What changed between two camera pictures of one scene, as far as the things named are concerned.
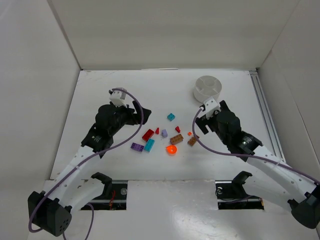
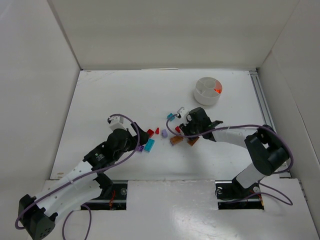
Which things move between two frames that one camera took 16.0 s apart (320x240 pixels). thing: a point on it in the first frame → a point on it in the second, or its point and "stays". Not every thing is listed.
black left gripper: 133,116 → 136,137
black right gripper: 208,121 → 188,124
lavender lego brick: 164,133 stays
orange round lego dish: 171,150 → 218,88
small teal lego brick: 171,117 stays
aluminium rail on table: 260,92 stays
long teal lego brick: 149,145 stays
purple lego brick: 137,147 stays
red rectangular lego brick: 148,135 stays
